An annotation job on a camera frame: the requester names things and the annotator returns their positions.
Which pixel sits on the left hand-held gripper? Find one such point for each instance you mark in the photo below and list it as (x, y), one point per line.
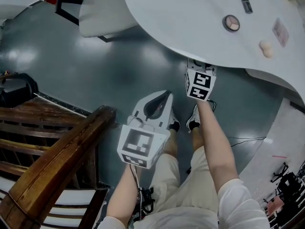
(140, 144)

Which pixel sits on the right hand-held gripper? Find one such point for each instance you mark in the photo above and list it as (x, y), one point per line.
(201, 85)

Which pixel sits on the round compact mirror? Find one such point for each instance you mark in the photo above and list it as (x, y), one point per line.
(231, 23)

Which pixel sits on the beige makeup sponge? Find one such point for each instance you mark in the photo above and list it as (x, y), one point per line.
(266, 48)

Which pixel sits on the black lipstick tube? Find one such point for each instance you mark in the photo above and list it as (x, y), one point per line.
(246, 2)

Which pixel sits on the clear plastic sachet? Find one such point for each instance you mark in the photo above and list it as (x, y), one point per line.
(280, 32)

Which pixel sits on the person's right forearm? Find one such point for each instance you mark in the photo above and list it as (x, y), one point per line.
(216, 147)

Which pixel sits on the person's left forearm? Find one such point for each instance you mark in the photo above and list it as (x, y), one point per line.
(124, 194)

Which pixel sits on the white curved table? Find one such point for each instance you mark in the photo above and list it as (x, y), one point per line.
(190, 20)

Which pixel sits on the person's right shoe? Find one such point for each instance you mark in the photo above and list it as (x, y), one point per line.
(193, 119)

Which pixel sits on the person's left leg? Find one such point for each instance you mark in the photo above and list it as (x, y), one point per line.
(172, 144)

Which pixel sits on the person's leg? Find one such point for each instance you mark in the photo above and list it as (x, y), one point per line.
(197, 139)
(172, 144)

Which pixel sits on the person's right leg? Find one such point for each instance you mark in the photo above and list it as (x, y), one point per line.
(197, 139)

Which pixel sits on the person's beige shorts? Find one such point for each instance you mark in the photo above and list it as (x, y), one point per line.
(186, 175)

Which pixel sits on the red strip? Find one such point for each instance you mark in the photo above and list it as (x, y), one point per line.
(279, 156)

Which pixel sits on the grey upholstered chair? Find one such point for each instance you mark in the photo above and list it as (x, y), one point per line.
(104, 15)

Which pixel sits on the striped white cushioned seat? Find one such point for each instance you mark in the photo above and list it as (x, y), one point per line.
(71, 197)

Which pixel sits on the person's white shirt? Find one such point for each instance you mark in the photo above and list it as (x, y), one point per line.
(238, 206)

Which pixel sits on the black tripod clutter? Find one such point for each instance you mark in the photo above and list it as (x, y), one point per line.
(288, 182)

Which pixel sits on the black seat frame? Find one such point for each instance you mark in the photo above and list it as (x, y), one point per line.
(14, 92)

